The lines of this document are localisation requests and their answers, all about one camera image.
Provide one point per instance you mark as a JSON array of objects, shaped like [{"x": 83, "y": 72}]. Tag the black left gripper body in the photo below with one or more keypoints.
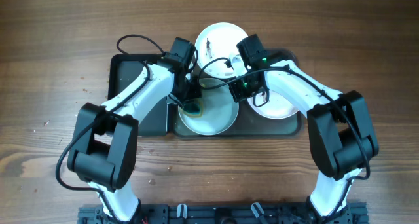
[{"x": 188, "y": 95}]

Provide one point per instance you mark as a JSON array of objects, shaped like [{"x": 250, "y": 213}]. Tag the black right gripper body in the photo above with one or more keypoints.
[{"x": 250, "y": 90}]

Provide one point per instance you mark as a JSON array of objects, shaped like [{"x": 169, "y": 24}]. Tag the green yellow sponge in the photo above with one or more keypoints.
[{"x": 193, "y": 109}]

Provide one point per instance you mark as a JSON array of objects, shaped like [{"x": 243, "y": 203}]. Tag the white plate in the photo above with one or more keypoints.
[
  {"x": 218, "y": 112},
  {"x": 219, "y": 41},
  {"x": 273, "y": 106}
]

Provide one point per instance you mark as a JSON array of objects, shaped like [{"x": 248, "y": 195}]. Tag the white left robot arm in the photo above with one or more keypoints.
[{"x": 102, "y": 154}]

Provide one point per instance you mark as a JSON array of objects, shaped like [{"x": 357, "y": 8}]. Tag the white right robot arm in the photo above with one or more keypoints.
[{"x": 341, "y": 134}]

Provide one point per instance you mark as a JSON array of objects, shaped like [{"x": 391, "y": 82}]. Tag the dark grey serving tray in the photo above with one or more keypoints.
[{"x": 247, "y": 124}]

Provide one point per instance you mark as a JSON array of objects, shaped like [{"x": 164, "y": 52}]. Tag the black water tray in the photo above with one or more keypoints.
[{"x": 124, "y": 69}]

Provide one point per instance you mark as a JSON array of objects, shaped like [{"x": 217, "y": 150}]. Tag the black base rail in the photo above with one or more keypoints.
[{"x": 289, "y": 212}]

